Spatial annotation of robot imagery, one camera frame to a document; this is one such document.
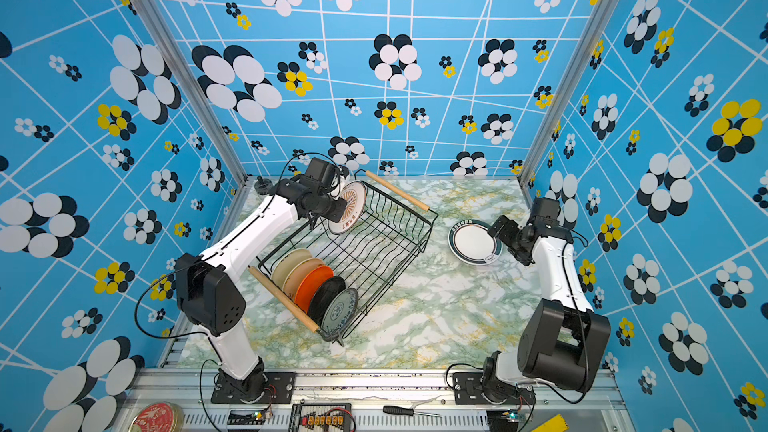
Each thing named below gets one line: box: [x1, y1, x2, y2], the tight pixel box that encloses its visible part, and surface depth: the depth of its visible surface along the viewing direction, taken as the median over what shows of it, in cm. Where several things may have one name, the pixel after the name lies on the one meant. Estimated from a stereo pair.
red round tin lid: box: [129, 401, 185, 432], surface depth 68 cm
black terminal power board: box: [289, 402, 356, 432], surface depth 70 cm
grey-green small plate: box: [320, 288, 359, 340], surface depth 84 cm
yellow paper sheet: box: [531, 414, 570, 432], surface depth 70 cm
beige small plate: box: [282, 258, 325, 300], surface depth 81 cm
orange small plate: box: [295, 265, 335, 314], surface depth 79 cm
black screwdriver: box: [383, 405, 440, 417], surface depth 72 cm
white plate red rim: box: [448, 219, 503, 265], surface depth 100 cm
